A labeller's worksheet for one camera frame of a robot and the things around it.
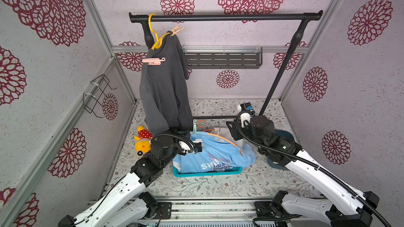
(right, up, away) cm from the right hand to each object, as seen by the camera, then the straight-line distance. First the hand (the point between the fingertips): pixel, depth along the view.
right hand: (229, 120), depth 68 cm
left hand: (-20, -4, +4) cm, 21 cm away
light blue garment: (-5, -16, +6) cm, 18 cm away
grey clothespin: (+6, -14, +4) cm, 16 cm away
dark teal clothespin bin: (+40, -10, +27) cm, 49 cm away
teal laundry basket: (-10, -28, +12) cm, 32 cm away
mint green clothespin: (-15, -3, -1) cm, 16 cm away
